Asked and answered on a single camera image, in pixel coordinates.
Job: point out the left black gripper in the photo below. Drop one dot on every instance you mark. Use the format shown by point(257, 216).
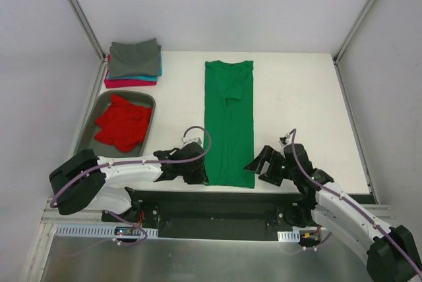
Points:
point(196, 174)

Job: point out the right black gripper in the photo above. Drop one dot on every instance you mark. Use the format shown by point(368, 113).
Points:
point(272, 167)

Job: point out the green t-shirt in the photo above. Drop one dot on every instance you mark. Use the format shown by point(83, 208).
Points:
point(228, 118)

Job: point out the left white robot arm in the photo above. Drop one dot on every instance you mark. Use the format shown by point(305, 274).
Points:
point(90, 182)

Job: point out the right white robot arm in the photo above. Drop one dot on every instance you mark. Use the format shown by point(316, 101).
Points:
point(389, 253)

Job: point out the red t-shirt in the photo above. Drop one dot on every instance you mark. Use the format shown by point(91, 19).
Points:
point(123, 125)

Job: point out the folded teal t-shirt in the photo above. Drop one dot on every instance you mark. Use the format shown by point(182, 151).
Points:
point(149, 70)

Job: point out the grey plastic tray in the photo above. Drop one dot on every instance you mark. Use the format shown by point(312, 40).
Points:
point(86, 135)

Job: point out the folded magenta t-shirt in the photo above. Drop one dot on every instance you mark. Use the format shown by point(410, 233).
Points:
point(131, 81)

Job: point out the folded grey t-shirt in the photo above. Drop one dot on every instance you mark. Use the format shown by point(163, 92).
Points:
point(125, 58)

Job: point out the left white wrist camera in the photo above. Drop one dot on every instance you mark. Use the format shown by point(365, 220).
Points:
point(187, 140)

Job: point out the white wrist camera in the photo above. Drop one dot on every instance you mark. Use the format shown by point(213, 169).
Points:
point(187, 140)
point(285, 140)

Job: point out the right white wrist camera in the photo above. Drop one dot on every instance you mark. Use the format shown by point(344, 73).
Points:
point(285, 140)

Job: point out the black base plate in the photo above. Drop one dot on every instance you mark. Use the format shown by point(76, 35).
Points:
point(211, 215)

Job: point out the right white cable duct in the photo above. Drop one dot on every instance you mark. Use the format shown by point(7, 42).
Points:
point(289, 236)

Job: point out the white cable duct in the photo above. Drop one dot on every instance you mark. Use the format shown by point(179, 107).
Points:
point(289, 236)
point(103, 231)

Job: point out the aluminium front rail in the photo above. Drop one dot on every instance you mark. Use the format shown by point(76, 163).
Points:
point(52, 216)

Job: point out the left white cable duct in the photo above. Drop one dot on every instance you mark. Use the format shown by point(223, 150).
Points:
point(103, 231)

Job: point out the left aluminium frame post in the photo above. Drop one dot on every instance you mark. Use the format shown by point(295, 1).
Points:
point(86, 27)

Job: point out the aluminium frame post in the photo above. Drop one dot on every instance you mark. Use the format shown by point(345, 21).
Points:
point(86, 27)
point(355, 27)

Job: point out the right aluminium frame post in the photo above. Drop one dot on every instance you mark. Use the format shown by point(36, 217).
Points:
point(355, 27)

